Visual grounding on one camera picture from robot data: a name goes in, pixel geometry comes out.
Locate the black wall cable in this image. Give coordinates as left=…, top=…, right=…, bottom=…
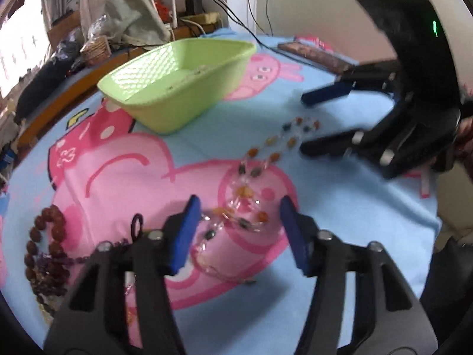
left=247, top=0, right=273, bottom=36

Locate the clear plastic bag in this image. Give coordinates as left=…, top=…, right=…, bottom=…
left=87, top=14, right=112, bottom=41

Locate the black hair tie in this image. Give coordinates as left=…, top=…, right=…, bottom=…
left=131, top=213, right=145, bottom=242

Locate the green plastic basket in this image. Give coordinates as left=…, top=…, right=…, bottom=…
left=97, top=38, right=257, bottom=134

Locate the small wicker basket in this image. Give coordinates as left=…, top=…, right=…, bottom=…
left=79, top=39, right=111, bottom=66

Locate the window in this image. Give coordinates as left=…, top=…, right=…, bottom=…
left=0, top=0, right=51, bottom=97

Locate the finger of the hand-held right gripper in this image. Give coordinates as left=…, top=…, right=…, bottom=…
left=301, top=61, right=402, bottom=107
left=299, top=128, right=397, bottom=168

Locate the dark smartphone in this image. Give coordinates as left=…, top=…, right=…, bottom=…
left=277, top=41, right=357, bottom=75

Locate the dark cloth bundle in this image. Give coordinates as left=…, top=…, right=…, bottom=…
left=15, top=54, right=80, bottom=124

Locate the brown bead bracelet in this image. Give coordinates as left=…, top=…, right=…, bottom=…
left=24, top=204, right=71, bottom=304

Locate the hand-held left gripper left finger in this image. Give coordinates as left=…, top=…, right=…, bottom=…
left=43, top=195, right=202, bottom=355

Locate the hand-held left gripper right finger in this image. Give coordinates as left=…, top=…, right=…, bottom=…
left=279, top=196, right=438, bottom=355

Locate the white cable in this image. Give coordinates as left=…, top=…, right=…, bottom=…
left=181, top=17, right=208, bottom=38

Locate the cartoon pig printed blanket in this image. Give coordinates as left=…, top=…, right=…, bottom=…
left=0, top=35, right=444, bottom=355

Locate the person's right forearm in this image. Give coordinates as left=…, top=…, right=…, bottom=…
left=456, top=96, right=473, bottom=163

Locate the multicolour bead necklace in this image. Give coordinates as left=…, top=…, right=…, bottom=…
left=192, top=116, right=322, bottom=285

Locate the pale green cloth cover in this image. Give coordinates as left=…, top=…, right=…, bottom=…
left=79, top=0, right=171, bottom=45

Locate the black charging cable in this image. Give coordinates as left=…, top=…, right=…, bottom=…
left=200, top=0, right=296, bottom=54

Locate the purple bead necklace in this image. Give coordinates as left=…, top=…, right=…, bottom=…
left=37, top=240, right=128, bottom=296

